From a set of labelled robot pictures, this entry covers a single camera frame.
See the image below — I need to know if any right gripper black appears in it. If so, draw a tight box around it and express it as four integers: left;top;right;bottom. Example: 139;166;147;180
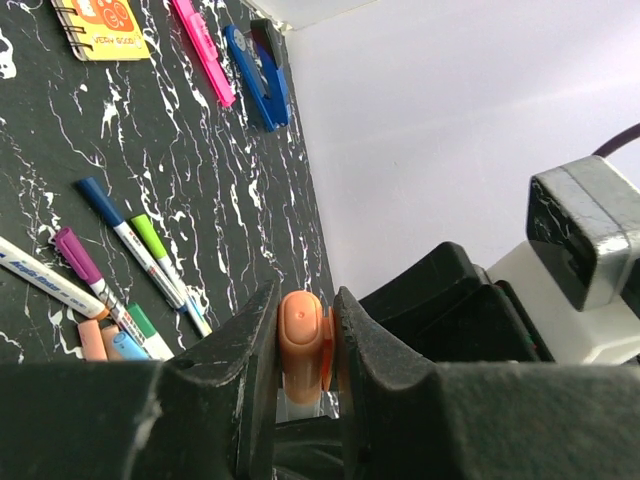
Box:
360;241;554;362

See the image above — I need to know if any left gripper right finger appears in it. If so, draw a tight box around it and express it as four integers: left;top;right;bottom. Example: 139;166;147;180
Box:
334;287;439;479

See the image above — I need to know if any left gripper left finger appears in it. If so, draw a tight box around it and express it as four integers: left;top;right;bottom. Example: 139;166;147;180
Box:
162;280;280;479

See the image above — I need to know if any orange highlighter cap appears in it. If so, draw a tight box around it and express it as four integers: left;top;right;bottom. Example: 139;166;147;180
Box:
277;290;336;406

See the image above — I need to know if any orange highlighter marker body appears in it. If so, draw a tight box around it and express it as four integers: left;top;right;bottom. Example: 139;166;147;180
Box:
276;388;339;423

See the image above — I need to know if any light blue cap marker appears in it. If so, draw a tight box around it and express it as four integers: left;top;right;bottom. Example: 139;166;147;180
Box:
112;331;149;361

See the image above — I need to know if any peach cap white marker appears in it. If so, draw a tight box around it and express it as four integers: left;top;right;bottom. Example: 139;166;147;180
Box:
101;325;123;361

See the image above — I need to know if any pink cap white marker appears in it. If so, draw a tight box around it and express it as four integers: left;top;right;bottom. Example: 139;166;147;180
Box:
77;319;108;361

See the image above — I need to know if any yellow cap white marker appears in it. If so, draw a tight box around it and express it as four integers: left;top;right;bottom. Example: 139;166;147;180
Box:
1;237;109;320

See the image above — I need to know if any purple cap marker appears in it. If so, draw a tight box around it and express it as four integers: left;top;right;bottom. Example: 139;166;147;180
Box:
54;227;127;330

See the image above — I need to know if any dark blue cap marker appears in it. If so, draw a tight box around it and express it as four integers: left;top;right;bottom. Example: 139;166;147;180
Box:
76;177;186;313

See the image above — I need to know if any blue stapler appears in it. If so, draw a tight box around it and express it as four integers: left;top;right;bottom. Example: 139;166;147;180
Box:
224;18;291;132

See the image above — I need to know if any pink utility knife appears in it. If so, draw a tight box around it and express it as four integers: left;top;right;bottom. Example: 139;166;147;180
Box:
172;0;235;107

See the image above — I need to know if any orange spiral notebook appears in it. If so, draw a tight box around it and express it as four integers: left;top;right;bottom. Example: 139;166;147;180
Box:
51;0;150;62

